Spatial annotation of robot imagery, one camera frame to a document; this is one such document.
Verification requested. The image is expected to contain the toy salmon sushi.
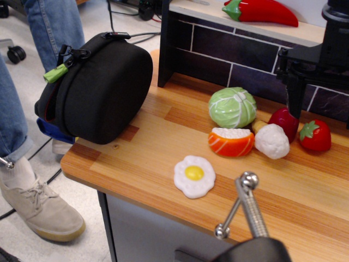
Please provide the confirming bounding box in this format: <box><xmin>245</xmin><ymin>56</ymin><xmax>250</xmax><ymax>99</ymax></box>
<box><xmin>208</xmin><ymin>128</ymin><xmax>255</xmax><ymax>157</ymax></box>

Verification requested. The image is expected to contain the dark brick pattern shelf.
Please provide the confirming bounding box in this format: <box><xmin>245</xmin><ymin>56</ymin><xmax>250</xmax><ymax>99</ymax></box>
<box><xmin>158</xmin><ymin>0</ymin><xmax>349</xmax><ymax>122</ymax></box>

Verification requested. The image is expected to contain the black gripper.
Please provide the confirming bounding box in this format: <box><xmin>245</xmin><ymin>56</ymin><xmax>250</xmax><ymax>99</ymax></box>
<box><xmin>276</xmin><ymin>1</ymin><xmax>348</xmax><ymax>119</ymax></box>

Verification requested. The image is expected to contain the blue jeans leg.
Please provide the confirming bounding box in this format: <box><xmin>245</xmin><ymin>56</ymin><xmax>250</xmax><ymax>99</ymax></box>
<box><xmin>1</xmin><ymin>58</ymin><xmax>33</xmax><ymax>163</ymax></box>
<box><xmin>22</xmin><ymin>0</ymin><xmax>85</xmax><ymax>72</ymax></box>

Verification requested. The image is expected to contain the blue object under bag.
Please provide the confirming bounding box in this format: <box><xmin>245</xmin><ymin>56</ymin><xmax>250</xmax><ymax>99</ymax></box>
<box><xmin>37</xmin><ymin>118</ymin><xmax>75</xmax><ymax>144</ymax></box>

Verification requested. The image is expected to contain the metal clamp screw handle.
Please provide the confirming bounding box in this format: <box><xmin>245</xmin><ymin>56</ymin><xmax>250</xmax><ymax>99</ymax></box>
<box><xmin>214</xmin><ymin>171</ymin><xmax>269</xmax><ymax>240</ymax></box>

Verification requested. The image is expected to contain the black clamp base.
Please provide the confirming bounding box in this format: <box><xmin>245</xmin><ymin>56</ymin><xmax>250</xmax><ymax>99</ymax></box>
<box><xmin>212</xmin><ymin>237</ymin><xmax>292</xmax><ymax>262</ymax></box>

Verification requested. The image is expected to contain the grey table cabinet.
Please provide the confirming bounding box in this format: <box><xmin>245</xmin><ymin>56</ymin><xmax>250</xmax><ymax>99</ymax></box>
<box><xmin>98</xmin><ymin>192</ymin><xmax>234</xmax><ymax>261</ymax></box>

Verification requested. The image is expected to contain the toy red chili pepper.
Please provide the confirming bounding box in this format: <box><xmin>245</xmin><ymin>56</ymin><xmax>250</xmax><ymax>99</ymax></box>
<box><xmin>222</xmin><ymin>0</ymin><xmax>298</xmax><ymax>27</ymax></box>

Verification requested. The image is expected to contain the toy white cauliflower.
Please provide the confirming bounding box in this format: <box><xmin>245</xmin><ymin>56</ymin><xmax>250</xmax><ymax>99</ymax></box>
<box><xmin>255</xmin><ymin>124</ymin><xmax>290</xmax><ymax>159</ymax></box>

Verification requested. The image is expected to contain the toy fried egg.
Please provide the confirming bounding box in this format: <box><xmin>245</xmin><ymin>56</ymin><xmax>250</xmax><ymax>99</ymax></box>
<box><xmin>174</xmin><ymin>156</ymin><xmax>216</xmax><ymax>199</ymax></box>

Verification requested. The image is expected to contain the blue jeans leg back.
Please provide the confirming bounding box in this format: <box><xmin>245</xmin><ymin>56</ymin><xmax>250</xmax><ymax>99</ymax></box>
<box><xmin>22</xmin><ymin>0</ymin><xmax>85</xmax><ymax>72</ymax></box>

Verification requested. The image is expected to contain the toy green cabbage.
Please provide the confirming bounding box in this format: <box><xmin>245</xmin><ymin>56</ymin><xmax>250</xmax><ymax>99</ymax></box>
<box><xmin>208</xmin><ymin>87</ymin><xmax>257</xmax><ymax>128</ymax></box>

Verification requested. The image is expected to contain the toy dark red fruit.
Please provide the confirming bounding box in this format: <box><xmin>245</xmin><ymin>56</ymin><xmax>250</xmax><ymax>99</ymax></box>
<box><xmin>268</xmin><ymin>108</ymin><xmax>299</xmax><ymax>143</ymax></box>

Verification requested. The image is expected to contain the black zipper bag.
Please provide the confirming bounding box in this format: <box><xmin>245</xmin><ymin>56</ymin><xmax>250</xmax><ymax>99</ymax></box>
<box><xmin>35</xmin><ymin>32</ymin><xmax>153</xmax><ymax>145</ymax></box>

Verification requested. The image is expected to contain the beige suede shoe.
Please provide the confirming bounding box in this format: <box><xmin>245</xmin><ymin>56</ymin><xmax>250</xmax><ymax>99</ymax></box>
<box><xmin>1</xmin><ymin>177</ymin><xmax>86</xmax><ymax>242</ymax></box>

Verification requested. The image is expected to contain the green zipper pull tab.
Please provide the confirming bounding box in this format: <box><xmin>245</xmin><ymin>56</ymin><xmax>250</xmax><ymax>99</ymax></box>
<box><xmin>43</xmin><ymin>63</ymin><xmax>68</xmax><ymax>84</ymax></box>

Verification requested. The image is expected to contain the black chair caster wheel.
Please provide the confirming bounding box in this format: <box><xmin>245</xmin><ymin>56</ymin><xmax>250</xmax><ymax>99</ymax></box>
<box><xmin>7</xmin><ymin>46</ymin><xmax>26</xmax><ymax>64</ymax></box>

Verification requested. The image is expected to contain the toy red strawberry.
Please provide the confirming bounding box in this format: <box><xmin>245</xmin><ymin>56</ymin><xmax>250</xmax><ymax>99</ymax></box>
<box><xmin>299</xmin><ymin>120</ymin><xmax>332</xmax><ymax>151</ymax></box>

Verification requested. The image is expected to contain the blue jeans leg left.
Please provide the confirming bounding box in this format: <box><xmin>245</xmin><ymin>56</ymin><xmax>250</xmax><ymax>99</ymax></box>
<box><xmin>1</xmin><ymin>58</ymin><xmax>33</xmax><ymax>163</ymax></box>

